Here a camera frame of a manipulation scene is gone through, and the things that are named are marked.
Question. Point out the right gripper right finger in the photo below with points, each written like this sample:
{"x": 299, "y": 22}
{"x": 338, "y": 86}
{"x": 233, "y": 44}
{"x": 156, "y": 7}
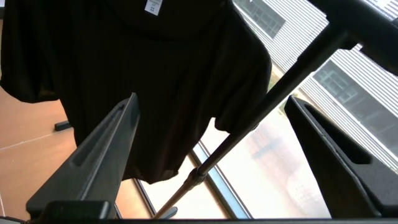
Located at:
{"x": 342, "y": 174}

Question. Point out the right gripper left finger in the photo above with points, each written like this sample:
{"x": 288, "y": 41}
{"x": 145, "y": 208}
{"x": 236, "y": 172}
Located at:
{"x": 77, "y": 180}

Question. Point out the black garment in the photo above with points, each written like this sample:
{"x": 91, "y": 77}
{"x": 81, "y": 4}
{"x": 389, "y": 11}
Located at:
{"x": 155, "y": 77}

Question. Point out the black clothes rack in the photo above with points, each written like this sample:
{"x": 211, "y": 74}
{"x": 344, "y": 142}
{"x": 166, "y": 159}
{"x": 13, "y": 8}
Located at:
{"x": 280, "y": 90}

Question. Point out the window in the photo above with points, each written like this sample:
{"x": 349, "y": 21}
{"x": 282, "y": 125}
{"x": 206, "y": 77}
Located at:
{"x": 311, "y": 155}

